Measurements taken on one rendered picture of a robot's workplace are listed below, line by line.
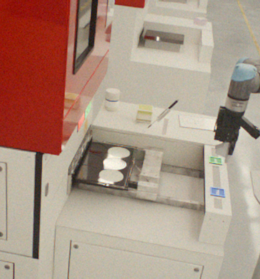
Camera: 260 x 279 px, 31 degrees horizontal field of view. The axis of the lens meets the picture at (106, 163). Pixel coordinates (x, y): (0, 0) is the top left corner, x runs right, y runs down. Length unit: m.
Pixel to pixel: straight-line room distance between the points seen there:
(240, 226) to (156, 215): 1.62
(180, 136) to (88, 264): 0.76
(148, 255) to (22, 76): 0.84
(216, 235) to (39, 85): 0.87
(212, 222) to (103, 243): 0.41
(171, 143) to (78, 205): 0.58
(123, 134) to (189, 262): 0.73
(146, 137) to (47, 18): 1.08
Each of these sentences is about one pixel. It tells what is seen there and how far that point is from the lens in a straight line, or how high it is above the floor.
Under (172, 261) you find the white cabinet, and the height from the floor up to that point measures 0.75.
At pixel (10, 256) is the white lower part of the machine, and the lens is 1.66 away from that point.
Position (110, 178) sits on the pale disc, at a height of 0.90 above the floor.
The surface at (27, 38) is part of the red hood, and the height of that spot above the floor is 1.56.
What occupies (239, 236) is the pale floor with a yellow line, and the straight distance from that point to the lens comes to 3.34.
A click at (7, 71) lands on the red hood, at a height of 1.46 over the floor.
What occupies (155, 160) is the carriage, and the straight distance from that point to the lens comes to 2.15.
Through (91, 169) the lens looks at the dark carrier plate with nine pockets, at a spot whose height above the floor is 0.90.
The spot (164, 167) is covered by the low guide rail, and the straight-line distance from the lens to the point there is 2.19.
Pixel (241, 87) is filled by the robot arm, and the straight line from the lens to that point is 1.63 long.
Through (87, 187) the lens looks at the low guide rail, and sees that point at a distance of 1.97.
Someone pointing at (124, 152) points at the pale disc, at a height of 0.90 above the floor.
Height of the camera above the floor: 1.89
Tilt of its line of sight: 29 degrees down
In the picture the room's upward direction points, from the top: 7 degrees clockwise
